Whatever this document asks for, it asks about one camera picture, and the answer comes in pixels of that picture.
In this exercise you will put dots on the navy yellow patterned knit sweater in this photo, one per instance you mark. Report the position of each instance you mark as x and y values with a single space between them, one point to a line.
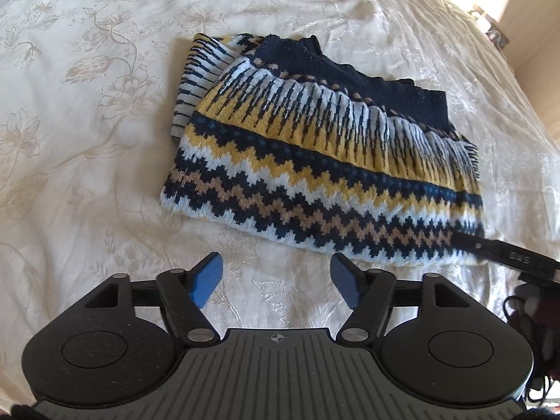
277 140

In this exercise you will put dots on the bedside lamp with white shade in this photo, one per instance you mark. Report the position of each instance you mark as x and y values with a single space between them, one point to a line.
493 8

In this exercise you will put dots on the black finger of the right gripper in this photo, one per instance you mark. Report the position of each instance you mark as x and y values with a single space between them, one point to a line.
527 262

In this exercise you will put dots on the cream floral embroidered bedspread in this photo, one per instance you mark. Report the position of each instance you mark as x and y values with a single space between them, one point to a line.
88 89

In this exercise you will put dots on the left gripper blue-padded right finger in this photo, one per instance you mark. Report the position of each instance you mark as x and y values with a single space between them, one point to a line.
367 293

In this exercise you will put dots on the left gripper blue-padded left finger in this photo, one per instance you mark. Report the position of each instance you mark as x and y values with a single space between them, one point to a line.
183 294

